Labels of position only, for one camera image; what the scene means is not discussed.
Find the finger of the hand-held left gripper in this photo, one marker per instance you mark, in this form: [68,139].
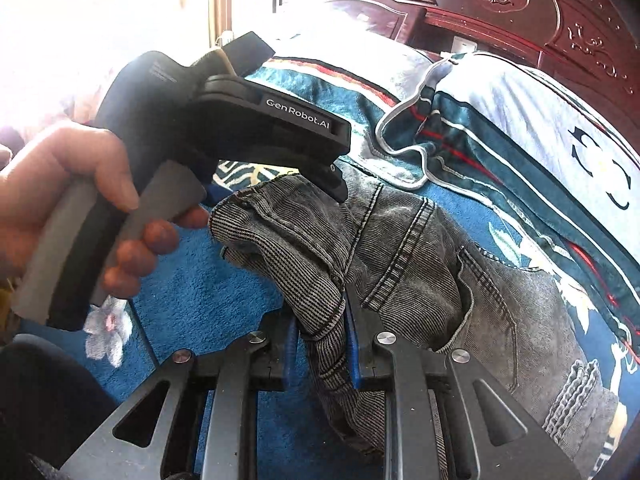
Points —
[330,182]

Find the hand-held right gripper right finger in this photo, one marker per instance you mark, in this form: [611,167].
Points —
[354,360]

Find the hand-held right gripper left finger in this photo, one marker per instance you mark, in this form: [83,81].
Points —
[291,360]

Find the grey denim pants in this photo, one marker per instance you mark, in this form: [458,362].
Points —
[400,260]

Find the person's left hand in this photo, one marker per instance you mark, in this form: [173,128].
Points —
[50,170]

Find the striped blue-grey pillow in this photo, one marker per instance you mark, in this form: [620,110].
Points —
[340,95]

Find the blue plush blanket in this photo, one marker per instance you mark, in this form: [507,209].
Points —
[200,280]

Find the blue-grey pillow with flower emblem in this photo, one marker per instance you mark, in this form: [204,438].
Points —
[540,125]

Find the carved dark wooden headboard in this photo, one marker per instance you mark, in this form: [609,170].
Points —
[500,10]

